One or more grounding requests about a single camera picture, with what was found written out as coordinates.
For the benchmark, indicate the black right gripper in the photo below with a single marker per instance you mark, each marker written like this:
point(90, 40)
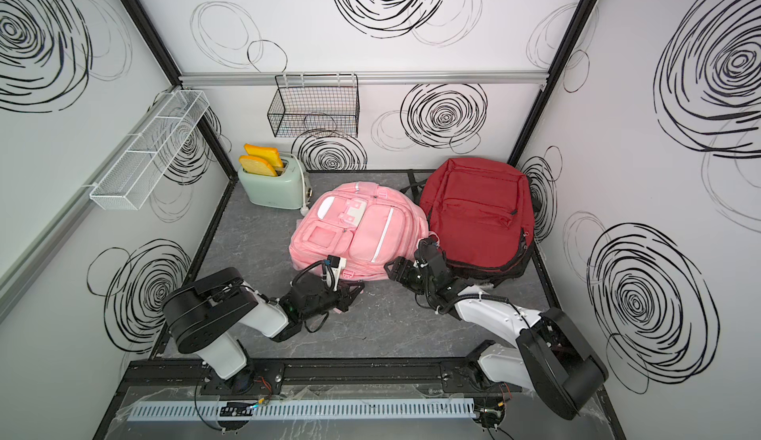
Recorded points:
point(401, 275)

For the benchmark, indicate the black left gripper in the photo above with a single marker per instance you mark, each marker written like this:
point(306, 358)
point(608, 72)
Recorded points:
point(345, 296)

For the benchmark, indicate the red and black backpack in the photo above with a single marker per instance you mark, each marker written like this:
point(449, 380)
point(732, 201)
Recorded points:
point(513, 269)

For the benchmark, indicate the pink backpack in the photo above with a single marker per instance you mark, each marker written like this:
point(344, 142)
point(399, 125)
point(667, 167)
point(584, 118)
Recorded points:
point(366, 224)

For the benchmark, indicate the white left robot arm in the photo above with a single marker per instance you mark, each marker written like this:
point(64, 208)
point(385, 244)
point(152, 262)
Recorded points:
point(201, 315)

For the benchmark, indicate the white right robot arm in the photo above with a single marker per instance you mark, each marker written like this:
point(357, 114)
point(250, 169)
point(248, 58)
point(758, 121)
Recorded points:
point(546, 351)

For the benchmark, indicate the mint green toaster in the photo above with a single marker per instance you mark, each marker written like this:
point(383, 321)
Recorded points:
point(291, 189)

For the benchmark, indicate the front toast slice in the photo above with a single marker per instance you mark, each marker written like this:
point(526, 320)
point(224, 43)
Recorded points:
point(258, 166)

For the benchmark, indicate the toast slice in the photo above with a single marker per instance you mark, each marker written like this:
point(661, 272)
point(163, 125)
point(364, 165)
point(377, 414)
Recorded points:
point(258, 166)
point(269, 154)

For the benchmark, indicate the rear toast slice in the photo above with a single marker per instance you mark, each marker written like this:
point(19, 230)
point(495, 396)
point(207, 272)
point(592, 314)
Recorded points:
point(269, 154)

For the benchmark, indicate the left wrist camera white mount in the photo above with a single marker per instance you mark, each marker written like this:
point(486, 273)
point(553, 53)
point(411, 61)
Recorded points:
point(336, 267)

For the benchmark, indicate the grey slotted cable duct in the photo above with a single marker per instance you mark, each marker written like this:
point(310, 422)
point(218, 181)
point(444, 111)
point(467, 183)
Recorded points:
point(216, 411)

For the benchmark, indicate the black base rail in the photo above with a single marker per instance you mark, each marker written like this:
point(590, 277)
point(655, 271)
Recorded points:
point(454, 375)

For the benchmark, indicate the black wire basket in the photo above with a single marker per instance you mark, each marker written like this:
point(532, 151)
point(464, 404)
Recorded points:
point(306, 102)

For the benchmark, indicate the white mesh wall shelf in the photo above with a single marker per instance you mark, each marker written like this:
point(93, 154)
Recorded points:
point(140, 166)

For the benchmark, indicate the grey wall rail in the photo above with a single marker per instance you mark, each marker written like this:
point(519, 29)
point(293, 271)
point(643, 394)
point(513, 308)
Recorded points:
point(362, 77)

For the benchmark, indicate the black corner frame post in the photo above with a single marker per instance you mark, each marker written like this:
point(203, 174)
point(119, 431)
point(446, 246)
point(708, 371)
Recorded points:
point(580, 18)

